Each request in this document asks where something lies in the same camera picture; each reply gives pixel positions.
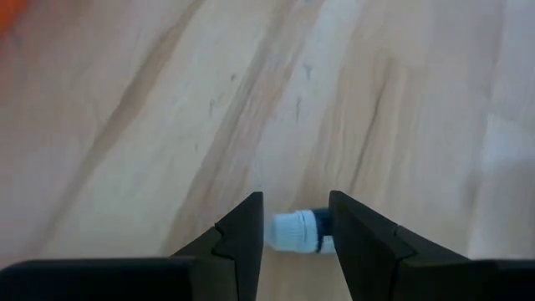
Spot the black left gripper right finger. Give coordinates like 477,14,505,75
328,190,472,301

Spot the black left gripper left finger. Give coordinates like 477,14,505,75
170,191,265,301

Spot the small dark dropper bottle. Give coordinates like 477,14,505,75
267,207,338,255

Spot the orange plastic basket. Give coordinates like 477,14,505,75
0,0,30,37

